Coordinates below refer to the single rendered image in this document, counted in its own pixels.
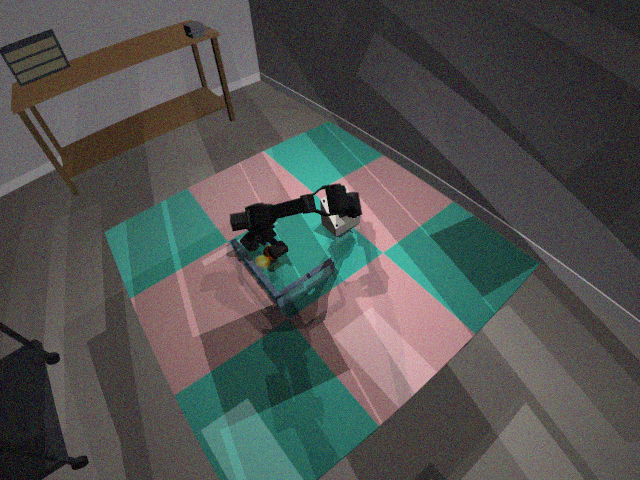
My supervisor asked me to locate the translucent yellow ball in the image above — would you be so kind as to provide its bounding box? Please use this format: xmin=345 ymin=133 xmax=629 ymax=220
xmin=255 ymin=255 xmax=270 ymax=271

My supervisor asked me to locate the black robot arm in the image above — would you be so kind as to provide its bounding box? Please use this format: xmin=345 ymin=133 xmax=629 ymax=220
xmin=230 ymin=183 xmax=363 ymax=252

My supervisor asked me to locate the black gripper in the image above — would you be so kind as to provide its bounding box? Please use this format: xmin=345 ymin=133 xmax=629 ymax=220
xmin=257 ymin=224 xmax=288 ymax=260

